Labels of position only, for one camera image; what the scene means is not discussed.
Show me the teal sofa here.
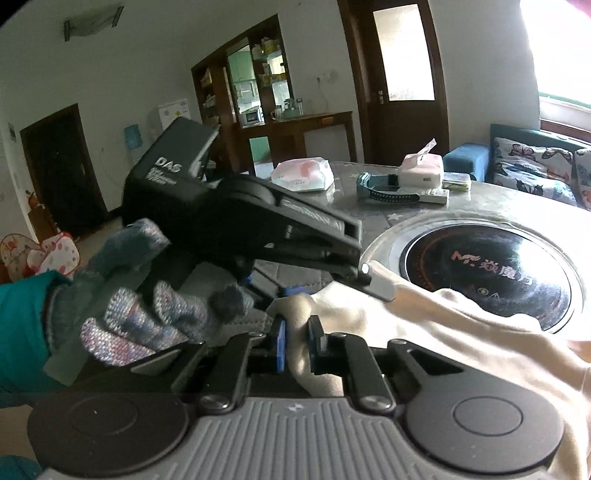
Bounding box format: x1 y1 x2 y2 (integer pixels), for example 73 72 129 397
442 124 591 208

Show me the open white tissue pack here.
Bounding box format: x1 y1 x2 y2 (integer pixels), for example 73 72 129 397
398 138 445 189

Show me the small green white box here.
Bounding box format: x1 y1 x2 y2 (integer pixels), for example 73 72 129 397
442 172 472 191

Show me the plain dark wooden door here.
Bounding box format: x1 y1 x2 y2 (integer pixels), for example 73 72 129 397
19 104 109 236

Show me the round black induction cooker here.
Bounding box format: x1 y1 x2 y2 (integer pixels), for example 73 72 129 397
360 217 587 333

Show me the cream sweatshirt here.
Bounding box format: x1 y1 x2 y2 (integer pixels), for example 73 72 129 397
272 261 591 480

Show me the wall lamp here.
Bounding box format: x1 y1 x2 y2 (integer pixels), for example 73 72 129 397
64 6 124 41

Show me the person's teal jacket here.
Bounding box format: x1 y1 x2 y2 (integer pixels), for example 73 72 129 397
0 455 42 480

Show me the dark wooden frosted glass door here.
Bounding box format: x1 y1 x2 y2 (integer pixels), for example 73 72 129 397
339 0 451 167

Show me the pink dotted fabric basket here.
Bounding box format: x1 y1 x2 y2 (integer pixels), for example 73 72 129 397
0 231 80 283

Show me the dark wooden sideboard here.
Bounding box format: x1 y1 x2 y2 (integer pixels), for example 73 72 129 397
238 111 358 174

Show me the person's left hand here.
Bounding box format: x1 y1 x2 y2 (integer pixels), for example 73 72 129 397
46 218 256 368

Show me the butterfly print cushion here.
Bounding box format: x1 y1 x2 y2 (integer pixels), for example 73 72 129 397
573 148 591 210
492 137 580 206

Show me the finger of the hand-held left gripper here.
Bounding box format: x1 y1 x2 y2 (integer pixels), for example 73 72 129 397
257 220 399 303
240 271 308 302

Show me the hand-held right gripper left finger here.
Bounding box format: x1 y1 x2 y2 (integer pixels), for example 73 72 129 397
131 316 288 414

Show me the dark wooden display cabinet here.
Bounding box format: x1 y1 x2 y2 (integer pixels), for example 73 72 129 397
191 14 296 174

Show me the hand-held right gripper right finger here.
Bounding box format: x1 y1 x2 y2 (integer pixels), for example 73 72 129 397
307 315 465 414

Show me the sealed pink white tissue pack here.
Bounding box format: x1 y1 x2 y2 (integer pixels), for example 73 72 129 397
270 157 334 192

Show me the person's left forearm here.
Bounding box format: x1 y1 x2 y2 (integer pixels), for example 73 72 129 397
0 270 77 409

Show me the grey quilted star table cover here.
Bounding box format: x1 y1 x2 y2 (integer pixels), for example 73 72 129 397
185 161 591 333

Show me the green framed window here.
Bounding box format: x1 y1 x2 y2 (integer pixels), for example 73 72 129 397
519 0 591 134

